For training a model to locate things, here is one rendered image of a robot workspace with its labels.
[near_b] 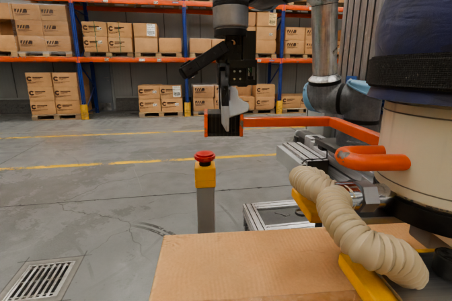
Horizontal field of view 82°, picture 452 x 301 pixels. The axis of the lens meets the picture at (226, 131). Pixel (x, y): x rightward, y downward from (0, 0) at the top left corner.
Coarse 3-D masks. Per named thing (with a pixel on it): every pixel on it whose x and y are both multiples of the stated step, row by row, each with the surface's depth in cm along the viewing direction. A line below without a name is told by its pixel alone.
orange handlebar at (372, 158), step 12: (252, 120) 59; (264, 120) 59; (276, 120) 59; (288, 120) 59; (300, 120) 60; (312, 120) 60; (324, 120) 60; (336, 120) 57; (348, 132) 52; (360, 132) 48; (372, 132) 45; (372, 144) 45; (336, 156) 36; (348, 156) 34; (360, 156) 33; (372, 156) 33; (384, 156) 33; (396, 156) 33; (348, 168) 34; (360, 168) 33; (372, 168) 33; (384, 168) 33; (396, 168) 33; (408, 168) 33
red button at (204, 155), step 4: (200, 152) 87; (204, 152) 87; (208, 152) 87; (212, 152) 87; (196, 156) 84; (200, 156) 83; (204, 156) 83; (208, 156) 83; (212, 156) 84; (196, 160) 85; (200, 160) 83; (204, 160) 83; (208, 160) 83; (212, 160) 85; (200, 164) 85; (204, 164) 85; (208, 164) 85
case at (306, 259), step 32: (384, 224) 62; (160, 256) 52; (192, 256) 52; (224, 256) 52; (256, 256) 52; (288, 256) 52; (320, 256) 52; (160, 288) 44; (192, 288) 44; (224, 288) 44; (256, 288) 44; (288, 288) 44; (320, 288) 44; (352, 288) 44
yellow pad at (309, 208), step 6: (348, 180) 48; (354, 180) 48; (294, 192) 50; (294, 198) 50; (300, 198) 47; (306, 198) 47; (300, 204) 47; (306, 204) 45; (312, 204) 45; (306, 210) 44; (312, 210) 43; (306, 216) 44; (312, 216) 42; (318, 216) 42; (312, 222) 43; (318, 222) 43
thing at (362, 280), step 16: (432, 256) 32; (448, 256) 28; (352, 272) 30; (368, 272) 30; (432, 272) 29; (448, 272) 28; (368, 288) 28; (384, 288) 28; (400, 288) 27; (432, 288) 27; (448, 288) 27
